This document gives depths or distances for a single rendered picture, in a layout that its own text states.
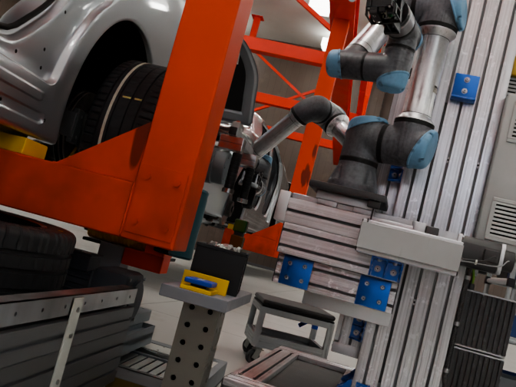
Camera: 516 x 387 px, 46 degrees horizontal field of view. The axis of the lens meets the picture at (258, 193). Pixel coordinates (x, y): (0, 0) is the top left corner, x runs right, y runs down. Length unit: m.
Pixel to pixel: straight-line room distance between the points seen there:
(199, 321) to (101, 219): 0.41
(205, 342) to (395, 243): 0.56
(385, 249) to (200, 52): 0.76
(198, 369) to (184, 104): 0.73
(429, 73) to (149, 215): 0.89
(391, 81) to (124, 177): 0.79
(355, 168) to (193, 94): 0.51
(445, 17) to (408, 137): 0.37
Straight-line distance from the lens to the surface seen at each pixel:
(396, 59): 1.58
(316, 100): 2.58
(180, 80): 1.79
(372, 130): 1.81
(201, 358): 1.64
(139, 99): 2.17
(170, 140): 1.75
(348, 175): 1.78
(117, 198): 1.77
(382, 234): 1.63
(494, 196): 1.93
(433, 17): 1.88
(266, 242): 5.89
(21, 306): 1.20
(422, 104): 1.81
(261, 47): 8.77
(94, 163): 1.83
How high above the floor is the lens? 0.60
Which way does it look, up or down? 5 degrees up
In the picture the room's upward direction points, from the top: 15 degrees clockwise
